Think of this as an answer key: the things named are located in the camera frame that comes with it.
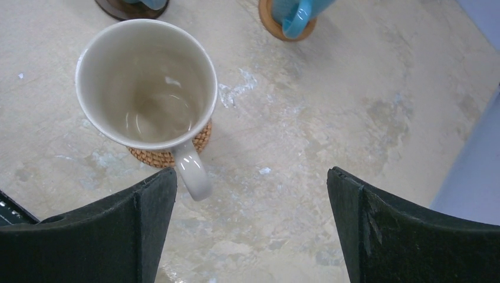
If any blue mug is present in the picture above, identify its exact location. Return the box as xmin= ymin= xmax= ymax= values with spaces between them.
xmin=271 ymin=0 xmax=335 ymax=41

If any small grey white mug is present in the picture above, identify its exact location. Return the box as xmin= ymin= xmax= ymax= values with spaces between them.
xmin=124 ymin=0 xmax=168 ymax=10

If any dark brown wooden coaster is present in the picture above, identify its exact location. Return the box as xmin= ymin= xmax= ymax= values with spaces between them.
xmin=95 ymin=0 xmax=169 ymax=21

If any cream mug with plant print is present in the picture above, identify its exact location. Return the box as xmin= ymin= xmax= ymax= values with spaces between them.
xmin=75 ymin=19 xmax=218 ymax=201

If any black aluminium base frame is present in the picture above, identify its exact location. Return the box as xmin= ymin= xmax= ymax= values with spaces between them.
xmin=0 ymin=191 xmax=40 ymax=226

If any woven rattan coaster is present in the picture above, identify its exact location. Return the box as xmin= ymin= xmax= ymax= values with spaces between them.
xmin=127 ymin=119 xmax=212 ymax=169

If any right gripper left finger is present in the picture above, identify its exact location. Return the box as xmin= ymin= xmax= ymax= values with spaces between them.
xmin=1 ymin=167 xmax=177 ymax=282

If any smooth wooden coaster right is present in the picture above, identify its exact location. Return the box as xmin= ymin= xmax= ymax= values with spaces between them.
xmin=258 ymin=0 xmax=317 ymax=42

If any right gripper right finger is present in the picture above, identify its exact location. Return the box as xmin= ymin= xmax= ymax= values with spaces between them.
xmin=327 ymin=167 xmax=499 ymax=282

